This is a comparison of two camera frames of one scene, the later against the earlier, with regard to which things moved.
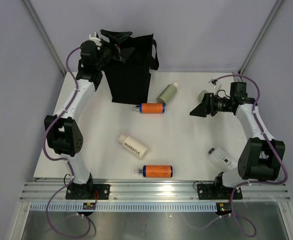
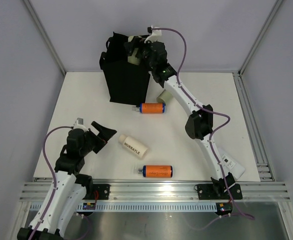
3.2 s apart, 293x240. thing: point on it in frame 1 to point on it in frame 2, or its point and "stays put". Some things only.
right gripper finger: [206, 99] to [137, 41]
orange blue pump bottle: [156, 171] stays put
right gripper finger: [199, 110] to [130, 47]
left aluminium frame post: [44, 34] stays put
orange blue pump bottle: [150, 108] stays put
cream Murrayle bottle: [133, 146] stays put
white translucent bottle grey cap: [218, 156] stays put
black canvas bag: [129, 82] stays put
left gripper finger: [115, 37] to [99, 144]
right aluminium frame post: [275, 8] stays put
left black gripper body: [107, 52] to [90, 138]
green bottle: [201, 95] to [133, 59]
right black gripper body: [218, 105] to [145, 55]
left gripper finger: [125, 53] to [105, 133]
